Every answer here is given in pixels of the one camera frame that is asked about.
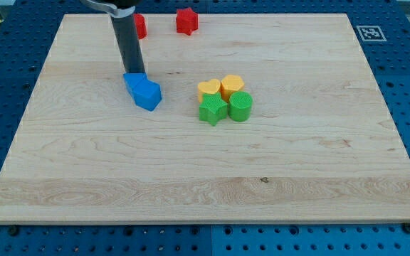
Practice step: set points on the red cylinder block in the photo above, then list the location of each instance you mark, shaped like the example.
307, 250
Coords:
140, 26

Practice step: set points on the green star block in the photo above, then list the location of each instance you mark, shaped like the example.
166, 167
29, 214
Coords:
213, 108

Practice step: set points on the blue cube block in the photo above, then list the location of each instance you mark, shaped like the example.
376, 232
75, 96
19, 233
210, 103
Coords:
147, 94

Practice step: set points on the light wooden board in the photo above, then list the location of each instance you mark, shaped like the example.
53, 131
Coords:
319, 147

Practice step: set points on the green cylinder block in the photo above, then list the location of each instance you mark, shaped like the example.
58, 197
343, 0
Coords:
240, 106

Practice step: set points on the red star block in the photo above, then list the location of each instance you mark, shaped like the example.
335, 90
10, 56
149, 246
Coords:
187, 21

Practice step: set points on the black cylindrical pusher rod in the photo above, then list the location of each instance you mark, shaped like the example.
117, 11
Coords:
128, 44

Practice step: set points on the white fiducial marker tag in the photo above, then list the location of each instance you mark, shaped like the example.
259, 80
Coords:
371, 33

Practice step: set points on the yellow heart block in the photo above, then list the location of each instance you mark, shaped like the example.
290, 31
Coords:
210, 87

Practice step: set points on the yellow hexagon block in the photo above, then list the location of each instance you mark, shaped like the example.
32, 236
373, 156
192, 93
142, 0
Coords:
231, 84

